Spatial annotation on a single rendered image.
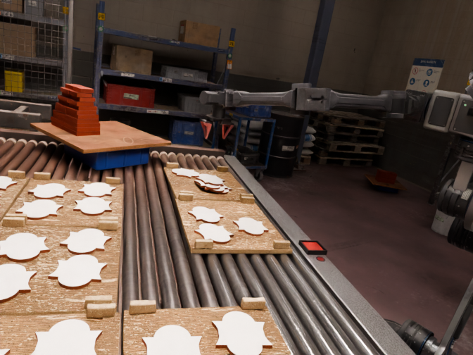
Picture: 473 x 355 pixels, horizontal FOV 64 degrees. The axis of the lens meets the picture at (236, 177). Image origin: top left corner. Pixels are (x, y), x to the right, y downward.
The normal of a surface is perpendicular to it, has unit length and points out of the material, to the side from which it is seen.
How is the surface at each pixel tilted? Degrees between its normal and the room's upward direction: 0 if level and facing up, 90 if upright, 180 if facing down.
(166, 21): 90
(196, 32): 88
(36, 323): 0
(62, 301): 0
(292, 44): 90
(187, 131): 90
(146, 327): 0
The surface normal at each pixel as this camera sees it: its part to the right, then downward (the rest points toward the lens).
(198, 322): 0.16, -0.94
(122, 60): 0.62, 0.25
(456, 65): -0.91, -0.03
